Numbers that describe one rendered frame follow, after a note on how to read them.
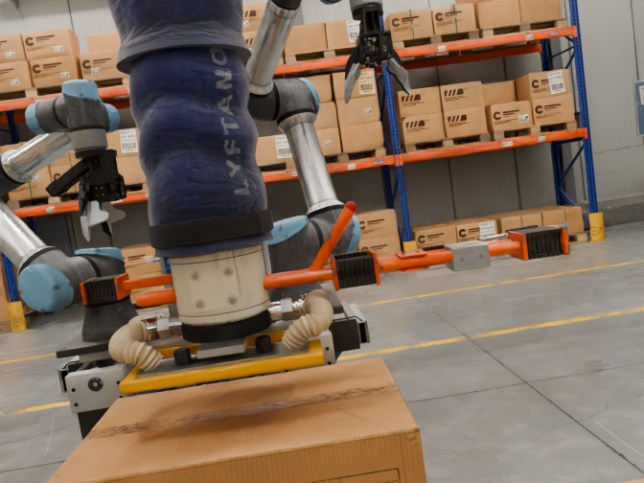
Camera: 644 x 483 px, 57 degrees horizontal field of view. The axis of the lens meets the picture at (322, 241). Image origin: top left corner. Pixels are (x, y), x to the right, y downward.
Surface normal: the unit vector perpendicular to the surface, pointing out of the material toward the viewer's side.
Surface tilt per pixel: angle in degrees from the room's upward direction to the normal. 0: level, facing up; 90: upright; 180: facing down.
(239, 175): 77
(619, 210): 90
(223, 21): 101
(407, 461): 90
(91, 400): 90
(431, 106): 90
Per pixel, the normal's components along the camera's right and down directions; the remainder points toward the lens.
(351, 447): 0.05, 0.09
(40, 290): -0.32, 0.23
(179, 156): -0.12, -0.16
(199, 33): 0.36, -0.29
